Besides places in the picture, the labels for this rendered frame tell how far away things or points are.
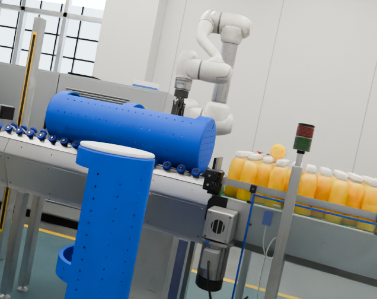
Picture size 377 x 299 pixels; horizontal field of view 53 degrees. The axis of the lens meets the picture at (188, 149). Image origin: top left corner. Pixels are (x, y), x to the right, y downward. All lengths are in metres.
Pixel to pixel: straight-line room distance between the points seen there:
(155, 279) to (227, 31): 1.61
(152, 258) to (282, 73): 2.92
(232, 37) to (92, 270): 1.60
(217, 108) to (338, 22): 2.75
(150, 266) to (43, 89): 2.15
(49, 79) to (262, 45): 2.43
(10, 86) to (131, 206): 2.97
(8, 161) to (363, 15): 4.00
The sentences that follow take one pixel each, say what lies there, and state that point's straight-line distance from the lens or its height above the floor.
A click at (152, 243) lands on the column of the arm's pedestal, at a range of 2.50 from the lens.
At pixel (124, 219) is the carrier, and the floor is 0.81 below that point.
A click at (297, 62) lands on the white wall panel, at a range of 4.72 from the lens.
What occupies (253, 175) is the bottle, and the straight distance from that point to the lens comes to 1.67.
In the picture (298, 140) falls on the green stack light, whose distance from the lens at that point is 1.45.
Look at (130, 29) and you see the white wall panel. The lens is 4.77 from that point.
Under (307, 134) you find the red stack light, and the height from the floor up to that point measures 1.22.
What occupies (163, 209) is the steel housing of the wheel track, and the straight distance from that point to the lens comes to 1.88.
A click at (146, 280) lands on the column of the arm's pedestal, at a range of 2.58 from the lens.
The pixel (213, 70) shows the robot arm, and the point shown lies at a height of 1.47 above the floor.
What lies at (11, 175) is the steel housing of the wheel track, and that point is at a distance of 2.37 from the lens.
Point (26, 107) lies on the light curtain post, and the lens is 2.86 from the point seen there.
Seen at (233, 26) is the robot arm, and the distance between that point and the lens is 2.43.
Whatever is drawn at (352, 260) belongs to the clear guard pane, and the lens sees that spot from 1.63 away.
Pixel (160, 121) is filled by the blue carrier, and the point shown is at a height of 1.17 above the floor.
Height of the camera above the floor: 1.16
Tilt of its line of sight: 3 degrees down
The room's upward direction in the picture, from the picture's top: 11 degrees clockwise
